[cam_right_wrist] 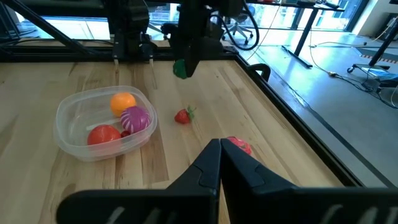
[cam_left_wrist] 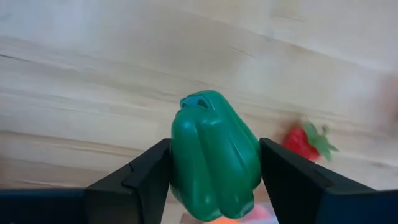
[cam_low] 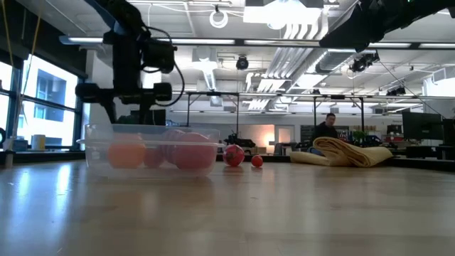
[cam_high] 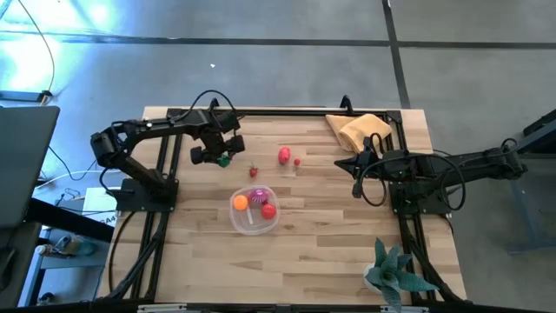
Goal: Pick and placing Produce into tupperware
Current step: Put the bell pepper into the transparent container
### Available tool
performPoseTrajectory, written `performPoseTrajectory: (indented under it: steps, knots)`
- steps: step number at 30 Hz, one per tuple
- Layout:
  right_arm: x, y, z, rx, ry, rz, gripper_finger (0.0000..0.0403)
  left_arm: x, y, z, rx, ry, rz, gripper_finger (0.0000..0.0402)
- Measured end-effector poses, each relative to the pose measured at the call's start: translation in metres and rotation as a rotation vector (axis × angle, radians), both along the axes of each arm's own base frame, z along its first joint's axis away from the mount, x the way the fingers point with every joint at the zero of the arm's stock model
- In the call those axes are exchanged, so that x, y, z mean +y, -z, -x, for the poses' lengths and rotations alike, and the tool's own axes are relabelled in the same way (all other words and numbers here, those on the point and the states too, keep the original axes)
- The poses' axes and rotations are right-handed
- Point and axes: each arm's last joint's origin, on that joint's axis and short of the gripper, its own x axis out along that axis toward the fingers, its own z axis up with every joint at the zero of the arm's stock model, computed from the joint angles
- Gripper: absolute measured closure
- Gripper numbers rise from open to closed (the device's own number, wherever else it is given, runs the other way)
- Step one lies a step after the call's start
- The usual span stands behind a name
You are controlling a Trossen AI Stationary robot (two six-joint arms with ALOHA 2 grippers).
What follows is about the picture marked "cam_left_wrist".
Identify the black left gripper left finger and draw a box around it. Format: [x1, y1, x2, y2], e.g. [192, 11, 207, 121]
[85, 138, 172, 224]

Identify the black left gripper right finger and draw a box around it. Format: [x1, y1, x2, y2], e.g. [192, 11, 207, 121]
[259, 138, 333, 224]

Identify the pink lobed toy vegetable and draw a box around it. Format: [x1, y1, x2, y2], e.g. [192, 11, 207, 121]
[241, 203, 276, 224]

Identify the red toy strawberry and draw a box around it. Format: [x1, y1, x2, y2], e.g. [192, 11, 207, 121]
[281, 119, 340, 162]

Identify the orange toy fruit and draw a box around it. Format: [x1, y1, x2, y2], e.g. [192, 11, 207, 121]
[203, 217, 242, 224]

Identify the green toy bell pepper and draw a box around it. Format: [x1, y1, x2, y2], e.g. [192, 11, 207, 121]
[169, 90, 262, 222]

